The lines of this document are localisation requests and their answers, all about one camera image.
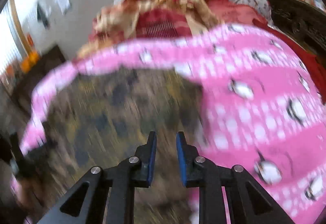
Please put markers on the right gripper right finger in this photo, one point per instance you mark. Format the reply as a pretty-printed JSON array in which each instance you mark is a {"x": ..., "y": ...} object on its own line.
[{"x": 226, "y": 195}]

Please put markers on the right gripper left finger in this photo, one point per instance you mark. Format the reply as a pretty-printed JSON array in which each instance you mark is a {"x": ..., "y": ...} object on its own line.
[{"x": 107, "y": 195}]

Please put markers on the floral brown navy garment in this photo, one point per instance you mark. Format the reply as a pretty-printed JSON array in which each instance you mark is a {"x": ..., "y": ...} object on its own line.
[{"x": 100, "y": 120}]

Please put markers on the left hand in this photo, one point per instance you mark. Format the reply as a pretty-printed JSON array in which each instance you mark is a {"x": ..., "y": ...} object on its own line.
[{"x": 29, "y": 193}]

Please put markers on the dark wooden side table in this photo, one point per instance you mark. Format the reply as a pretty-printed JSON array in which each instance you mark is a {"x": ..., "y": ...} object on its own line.
[{"x": 20, "y": 93}]

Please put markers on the pink penguin blanket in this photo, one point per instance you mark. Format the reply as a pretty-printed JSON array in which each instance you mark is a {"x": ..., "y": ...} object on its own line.
[{"x": 260, "y": 106}]

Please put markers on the orange basin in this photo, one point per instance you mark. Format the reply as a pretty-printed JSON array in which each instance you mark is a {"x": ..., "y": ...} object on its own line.
[{"x": 30, "y": 61}]

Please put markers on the red gold quilt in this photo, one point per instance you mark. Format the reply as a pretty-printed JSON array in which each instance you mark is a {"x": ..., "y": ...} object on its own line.
[{"x": 163, "y": 19}]

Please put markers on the dark wooden headboard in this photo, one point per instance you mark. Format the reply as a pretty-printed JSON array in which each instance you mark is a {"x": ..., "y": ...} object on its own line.
[{"x": 302, "y": 22}]

